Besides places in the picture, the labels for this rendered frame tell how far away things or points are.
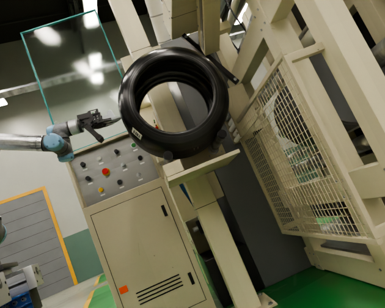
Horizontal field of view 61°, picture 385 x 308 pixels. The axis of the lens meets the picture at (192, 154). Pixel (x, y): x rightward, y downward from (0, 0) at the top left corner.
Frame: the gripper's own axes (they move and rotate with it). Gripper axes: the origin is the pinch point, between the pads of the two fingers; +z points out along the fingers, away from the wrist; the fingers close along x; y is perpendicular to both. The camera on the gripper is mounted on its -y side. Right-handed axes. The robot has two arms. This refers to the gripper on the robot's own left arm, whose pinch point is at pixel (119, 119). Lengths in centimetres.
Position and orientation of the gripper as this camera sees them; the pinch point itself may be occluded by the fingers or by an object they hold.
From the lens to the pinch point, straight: 170.7
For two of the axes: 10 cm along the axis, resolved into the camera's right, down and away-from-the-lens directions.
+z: 9.5, -2.7, 1.2
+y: -2.9, -9.4, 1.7
